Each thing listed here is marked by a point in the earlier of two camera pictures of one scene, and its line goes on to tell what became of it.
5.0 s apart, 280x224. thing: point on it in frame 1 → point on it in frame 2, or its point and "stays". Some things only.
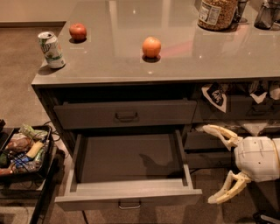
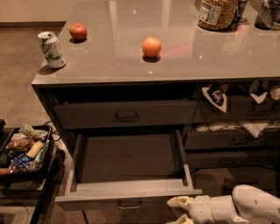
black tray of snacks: (25, 150) stays
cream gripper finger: (229, 138) → (180, 201)
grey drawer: (121, 169) stays
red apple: (78, 31) stays
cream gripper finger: (234, 185) → (183, 220)
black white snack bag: (215, 94) stays
